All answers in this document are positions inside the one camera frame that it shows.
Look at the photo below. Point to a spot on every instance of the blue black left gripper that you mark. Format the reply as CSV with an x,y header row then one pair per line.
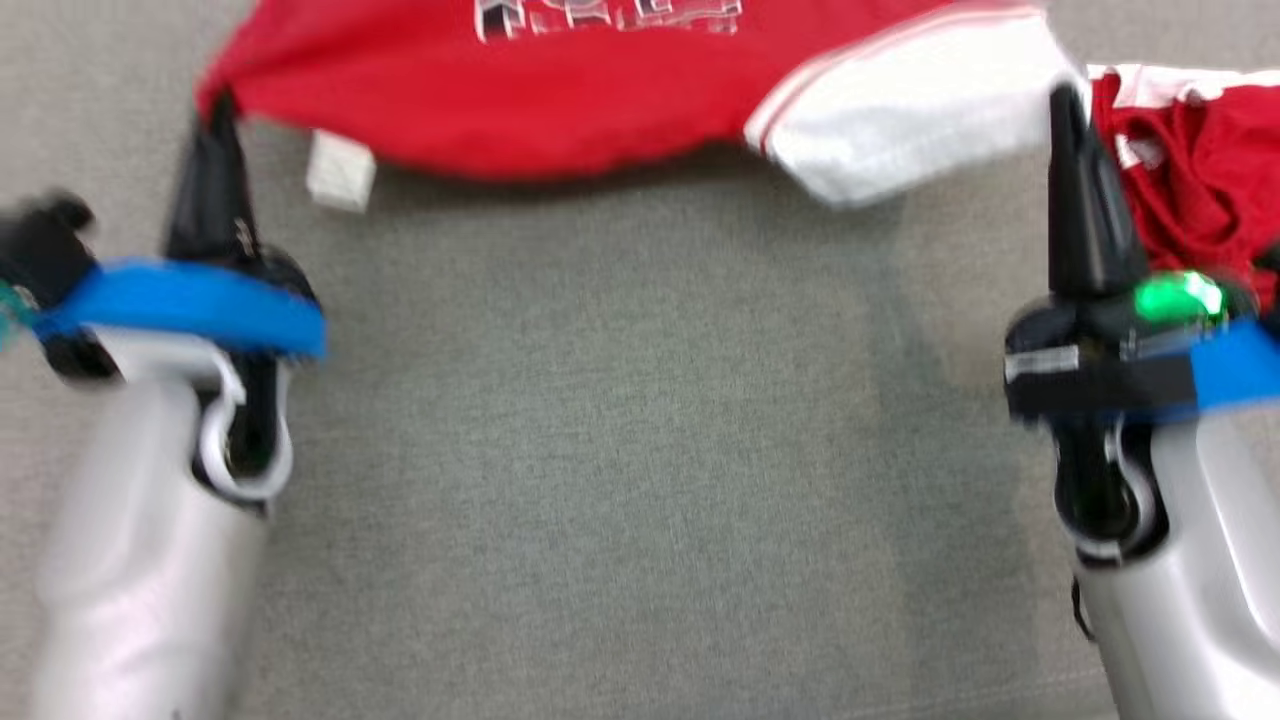
x,y
200,305

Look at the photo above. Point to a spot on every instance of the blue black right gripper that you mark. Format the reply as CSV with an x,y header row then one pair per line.
x,y
1100,370

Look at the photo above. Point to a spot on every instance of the red shorts with white stripe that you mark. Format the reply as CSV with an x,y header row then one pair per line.
x,y
1200,170

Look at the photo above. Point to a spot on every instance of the red and white jersey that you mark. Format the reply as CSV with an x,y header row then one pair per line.
x,y
550,90

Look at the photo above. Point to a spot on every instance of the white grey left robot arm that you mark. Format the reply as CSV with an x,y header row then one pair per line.
x,y
140,560

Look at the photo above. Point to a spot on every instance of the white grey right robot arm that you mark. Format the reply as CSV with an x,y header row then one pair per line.
x,y
1190,600

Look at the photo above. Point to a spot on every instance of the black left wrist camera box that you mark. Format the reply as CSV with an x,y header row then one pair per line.
x,y
45,250

